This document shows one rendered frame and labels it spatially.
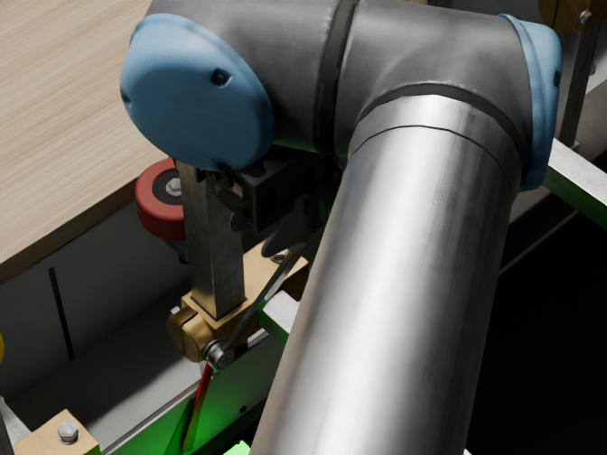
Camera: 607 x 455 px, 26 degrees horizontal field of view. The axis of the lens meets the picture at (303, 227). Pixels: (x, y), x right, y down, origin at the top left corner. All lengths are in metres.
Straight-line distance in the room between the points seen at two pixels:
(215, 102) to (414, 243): 0.17
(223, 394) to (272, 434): 0.75
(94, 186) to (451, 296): 0.74
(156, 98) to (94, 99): 0.64
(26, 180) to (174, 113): 0.58
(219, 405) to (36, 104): 0.35
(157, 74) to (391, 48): 0.12
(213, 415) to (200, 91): 0.64
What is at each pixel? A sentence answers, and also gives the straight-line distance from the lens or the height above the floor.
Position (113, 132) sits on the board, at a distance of 1.31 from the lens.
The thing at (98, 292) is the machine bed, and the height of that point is 0.70.
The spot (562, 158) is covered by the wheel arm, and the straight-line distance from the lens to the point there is 1.21.
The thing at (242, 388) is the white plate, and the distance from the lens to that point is 1.29.
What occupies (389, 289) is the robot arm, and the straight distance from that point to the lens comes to 0.55.
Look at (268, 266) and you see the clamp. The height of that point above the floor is 0.87.
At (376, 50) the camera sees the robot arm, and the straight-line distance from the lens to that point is 0.69.
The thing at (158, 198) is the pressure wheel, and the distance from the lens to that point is 1.24.
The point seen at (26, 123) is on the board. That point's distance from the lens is 1.33.
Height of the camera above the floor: 1.83
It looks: 50 degrees down
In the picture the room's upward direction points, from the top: straight up
